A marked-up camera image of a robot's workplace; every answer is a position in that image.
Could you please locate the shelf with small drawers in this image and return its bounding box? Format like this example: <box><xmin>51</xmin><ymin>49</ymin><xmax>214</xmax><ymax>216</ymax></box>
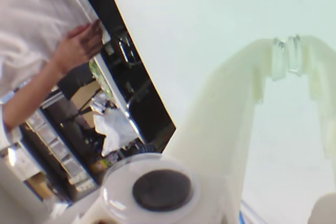
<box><xmin>25</xmin><ymin>110</ymin><xmax>98</xmax><ymax>193</ymax></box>

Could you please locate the white plastic bag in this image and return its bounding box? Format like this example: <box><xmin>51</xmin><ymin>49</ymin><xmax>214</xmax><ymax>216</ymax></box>
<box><xmin>93</xmin><ymin>108</ymin><xmax>137</xmax><ymax>156</ymax></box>

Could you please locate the person's right hand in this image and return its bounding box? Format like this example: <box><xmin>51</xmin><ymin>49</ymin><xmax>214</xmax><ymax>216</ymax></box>
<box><xmin>53</xmin><ymin>19</ymin><xmax>103</xmax><ymax>76</ymax></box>

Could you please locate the black and tan chair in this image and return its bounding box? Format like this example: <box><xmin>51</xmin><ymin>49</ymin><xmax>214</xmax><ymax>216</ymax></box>
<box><xmin>57</xmin><ymin>63</ymin><xmax>103</xmax><ymax>109</ymax></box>

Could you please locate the person wearing white shirt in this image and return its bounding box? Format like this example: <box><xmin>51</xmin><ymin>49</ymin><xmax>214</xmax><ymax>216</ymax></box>
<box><xmin>0</xmin><ymin>0</ymin><xmax>102</xmax><ymax>99</ymax></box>

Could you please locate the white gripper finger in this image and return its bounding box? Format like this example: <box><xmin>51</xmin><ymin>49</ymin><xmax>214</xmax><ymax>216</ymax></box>
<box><xmin>164</xmin><ymin>37</ymin><xmax>287</xmax><ymax>224</ymax></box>
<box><xmin>287</xmin><ymin>34</ymin><xmax>336</xmax><ymax>224</ymax></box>

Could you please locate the googly eye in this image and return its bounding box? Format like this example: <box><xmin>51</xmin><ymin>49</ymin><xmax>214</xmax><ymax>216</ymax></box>
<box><xmin>101</xmin><ymin>153</ymin><xmax>202</xmax><ymax>222</ymax></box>

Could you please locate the person's right forearm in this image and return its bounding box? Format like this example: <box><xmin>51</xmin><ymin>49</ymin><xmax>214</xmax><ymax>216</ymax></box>
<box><xmin>2</xmin><ymin>60</ymin><xmax>66</xmax><ymax>132</ymax></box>

